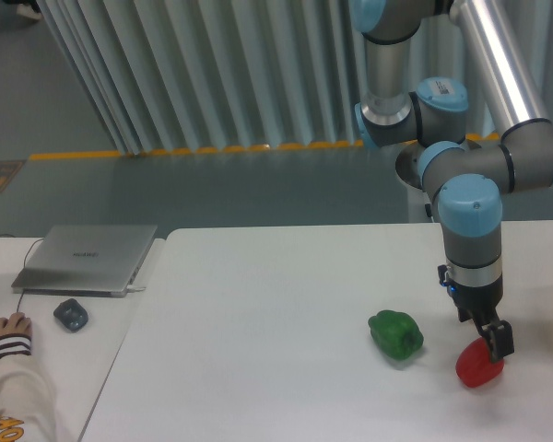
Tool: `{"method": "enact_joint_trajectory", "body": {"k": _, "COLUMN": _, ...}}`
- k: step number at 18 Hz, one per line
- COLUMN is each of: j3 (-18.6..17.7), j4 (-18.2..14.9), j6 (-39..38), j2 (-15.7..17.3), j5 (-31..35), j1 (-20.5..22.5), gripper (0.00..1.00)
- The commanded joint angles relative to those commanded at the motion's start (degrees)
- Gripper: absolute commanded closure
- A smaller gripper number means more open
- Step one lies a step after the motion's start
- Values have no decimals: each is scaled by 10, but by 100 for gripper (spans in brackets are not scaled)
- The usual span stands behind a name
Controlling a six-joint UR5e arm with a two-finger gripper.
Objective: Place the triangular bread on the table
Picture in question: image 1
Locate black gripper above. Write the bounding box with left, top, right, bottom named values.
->
left=438, top=264, right=514, bottom=362

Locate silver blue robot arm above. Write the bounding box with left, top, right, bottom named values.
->
left=349, top=1, right=553, bottom=362

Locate cream striped sleeve forearm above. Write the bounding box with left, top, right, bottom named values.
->
left=0, top=333, right=56, bottom=441

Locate person's hand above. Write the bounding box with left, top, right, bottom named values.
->
left=0, top=312, right=32, bottom=339

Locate red bell pepper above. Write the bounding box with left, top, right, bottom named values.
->
left=455, top=338, right=505, bottom=388

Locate green bell pepper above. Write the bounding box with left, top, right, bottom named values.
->
left=368, top=309, right=424, bottom=361

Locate grey corrugated curtain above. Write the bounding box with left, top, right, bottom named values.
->
left=35, top=0, right=501, bottom=156

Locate dark grey small device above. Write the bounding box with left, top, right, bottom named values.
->
left=53, top=298, right=89, bottom=332

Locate silver laptop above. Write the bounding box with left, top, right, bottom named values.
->
left=11, top=225, right=157, bottom=297

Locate grey mouse cable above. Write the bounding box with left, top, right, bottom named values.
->
left=0, top=234, right=46, bottom=317

